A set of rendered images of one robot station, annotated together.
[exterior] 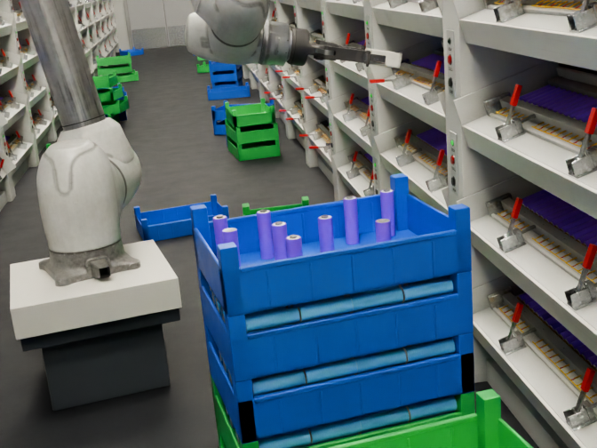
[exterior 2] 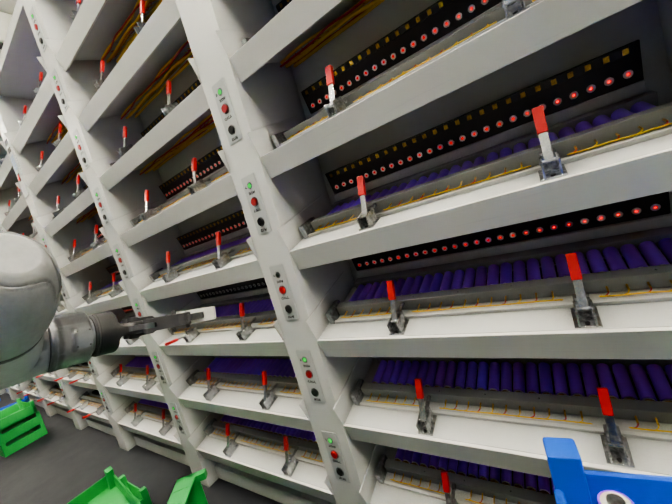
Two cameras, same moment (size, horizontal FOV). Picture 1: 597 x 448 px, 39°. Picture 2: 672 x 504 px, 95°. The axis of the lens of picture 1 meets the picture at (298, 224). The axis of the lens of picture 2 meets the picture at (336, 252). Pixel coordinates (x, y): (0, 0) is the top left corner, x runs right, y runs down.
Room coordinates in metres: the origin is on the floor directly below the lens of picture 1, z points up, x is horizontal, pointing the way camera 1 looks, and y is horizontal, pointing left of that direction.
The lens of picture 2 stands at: (1.08, 0.08, 0.75)
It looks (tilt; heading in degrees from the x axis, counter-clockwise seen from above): 5 degrees down; 312
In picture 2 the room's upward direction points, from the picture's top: 17 degrees counter-clockwise
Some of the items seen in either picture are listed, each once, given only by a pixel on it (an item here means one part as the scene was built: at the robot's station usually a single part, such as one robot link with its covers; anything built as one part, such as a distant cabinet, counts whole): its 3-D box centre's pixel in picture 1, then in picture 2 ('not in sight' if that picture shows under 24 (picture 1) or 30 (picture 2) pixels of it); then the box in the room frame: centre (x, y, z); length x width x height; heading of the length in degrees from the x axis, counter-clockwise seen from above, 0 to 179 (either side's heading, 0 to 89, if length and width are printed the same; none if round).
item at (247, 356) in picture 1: (329, 296); not in sight; (1.01, -0.03, 0.44); 0.30 x 0.20 x 0.08; 105
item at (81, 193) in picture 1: (78, 191); not in sight; (1.76, 0.46, 0.43); 0.18 x 0.16 x 0.22; 176
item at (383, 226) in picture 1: (384, 246); not in sight; (0.96, -0.10, 0.52); 0.02 x 0.02 x 0.06
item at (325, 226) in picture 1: (326, 240); not in sight; (1.00, -0.03, 0.52); 0.02 x 0.02 x 0.06
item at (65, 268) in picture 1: (90, 257); not in sight; (1.73, 0.45, 0.29); 0.22 x 0.18 x 0.06; 28
